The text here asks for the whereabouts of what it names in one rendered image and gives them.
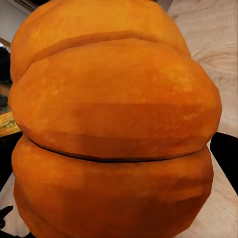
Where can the pumpkin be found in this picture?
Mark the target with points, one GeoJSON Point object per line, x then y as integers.
{"type": "Point", "coordinates": [115, 119]}

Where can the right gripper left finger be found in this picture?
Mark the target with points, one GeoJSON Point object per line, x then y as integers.
{"type": "Point", "coordinates": [7, 145]}

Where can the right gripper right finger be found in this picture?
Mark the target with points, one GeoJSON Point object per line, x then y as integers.
{"type": "Point", "coordinates": [225, 150]}

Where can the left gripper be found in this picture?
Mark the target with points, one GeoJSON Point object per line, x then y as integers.
{"type": "Point", "coordinates": [3, 213]}

